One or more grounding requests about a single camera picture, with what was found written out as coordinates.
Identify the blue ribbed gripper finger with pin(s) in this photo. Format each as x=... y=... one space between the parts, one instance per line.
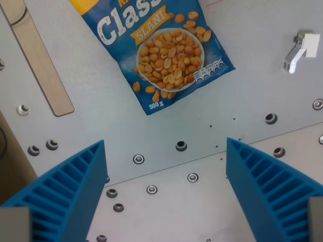
x=242 y=174
x=75 y=181

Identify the recessed grey socket screw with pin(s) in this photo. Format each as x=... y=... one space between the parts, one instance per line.
x=1 y=64
x=101 y=238
x=118 y=207
x=111 y=193

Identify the shiny hex flange bolt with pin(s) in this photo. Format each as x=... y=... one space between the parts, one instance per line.
x=138 y=159
x=151 y=189
x=321 y=139
x=192 y=177
x=318 y=104

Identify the beige wooden strip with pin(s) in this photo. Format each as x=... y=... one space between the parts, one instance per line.
x=38 y=60

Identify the blue salted peanuts bag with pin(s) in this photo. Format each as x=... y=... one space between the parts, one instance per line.
x=161 y=63

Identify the white paper tag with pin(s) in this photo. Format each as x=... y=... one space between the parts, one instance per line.
x=312 y=45

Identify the silver metal angle bracket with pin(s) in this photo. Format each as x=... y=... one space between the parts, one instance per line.
x=290 y=59

